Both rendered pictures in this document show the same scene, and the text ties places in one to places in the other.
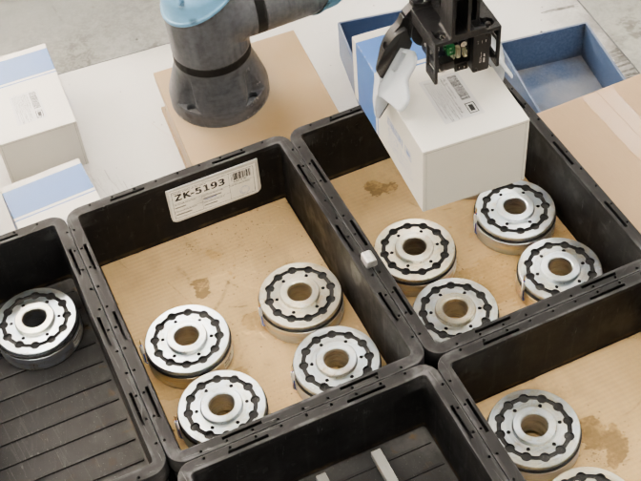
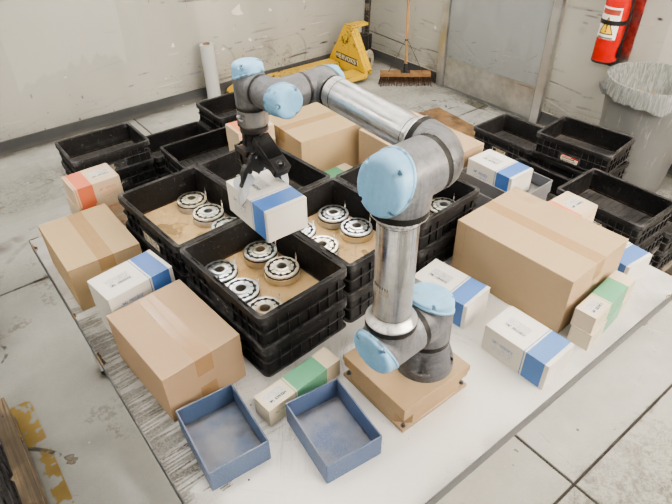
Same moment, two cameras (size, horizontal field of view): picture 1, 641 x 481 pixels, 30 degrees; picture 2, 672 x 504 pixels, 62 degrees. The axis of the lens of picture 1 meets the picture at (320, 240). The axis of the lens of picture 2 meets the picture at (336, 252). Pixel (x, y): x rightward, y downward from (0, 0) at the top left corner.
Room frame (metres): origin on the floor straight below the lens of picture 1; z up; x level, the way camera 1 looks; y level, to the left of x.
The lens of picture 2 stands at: (2.20, -0.44, 1.89)
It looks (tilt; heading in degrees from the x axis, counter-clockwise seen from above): 38 degrees down; 158
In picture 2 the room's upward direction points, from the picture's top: 1 degrees counter-clockwise
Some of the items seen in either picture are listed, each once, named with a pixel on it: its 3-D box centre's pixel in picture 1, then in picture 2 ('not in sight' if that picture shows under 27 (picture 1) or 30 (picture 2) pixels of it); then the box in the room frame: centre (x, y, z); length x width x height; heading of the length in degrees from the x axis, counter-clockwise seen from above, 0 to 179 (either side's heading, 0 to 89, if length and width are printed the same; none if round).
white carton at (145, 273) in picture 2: not in sight; (133, 285); (0.84, -0.53, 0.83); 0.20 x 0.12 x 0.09; 114
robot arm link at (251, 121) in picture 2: not in sight; (251, 116); (0.95, -0.15, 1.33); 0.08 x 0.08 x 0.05
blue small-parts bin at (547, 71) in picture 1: (566, 88); (222, 434); (1.36, -0.40, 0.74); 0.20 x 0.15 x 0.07; 11
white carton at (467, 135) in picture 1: (436, 107); (266, 203); (0.97, -0.14, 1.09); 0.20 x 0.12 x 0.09; 16
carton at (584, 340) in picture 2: not in sight; (598, 317); (1.39, 0.71, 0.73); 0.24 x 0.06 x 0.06; 112
